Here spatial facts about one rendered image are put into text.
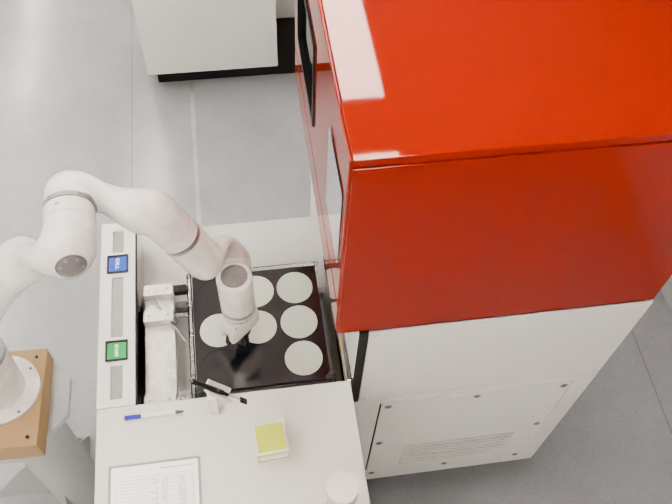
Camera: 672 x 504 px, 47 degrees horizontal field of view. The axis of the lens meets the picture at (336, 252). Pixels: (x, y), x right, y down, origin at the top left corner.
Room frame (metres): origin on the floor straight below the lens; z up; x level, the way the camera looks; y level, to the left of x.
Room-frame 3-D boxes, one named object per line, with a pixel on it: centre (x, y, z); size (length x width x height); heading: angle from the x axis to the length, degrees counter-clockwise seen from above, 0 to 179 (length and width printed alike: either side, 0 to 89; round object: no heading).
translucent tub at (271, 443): (0.60, 0.12, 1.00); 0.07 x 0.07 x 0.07; 15
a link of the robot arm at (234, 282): (0.91, 0.23, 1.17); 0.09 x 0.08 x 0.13; 9
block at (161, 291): (1.04, 0.48, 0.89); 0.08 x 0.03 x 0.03; 101
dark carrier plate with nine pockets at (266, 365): (0.95, 0.19, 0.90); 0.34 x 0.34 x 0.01; 11
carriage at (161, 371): (0.88, 0.45, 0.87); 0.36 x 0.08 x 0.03; 11
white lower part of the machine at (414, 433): (1.25, -0.32, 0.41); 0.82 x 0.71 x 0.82; 11
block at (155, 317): (0.96, 0.46, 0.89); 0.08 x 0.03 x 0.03; 101
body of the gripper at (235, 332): (0.90, 0.23, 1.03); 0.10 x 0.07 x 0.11; 143
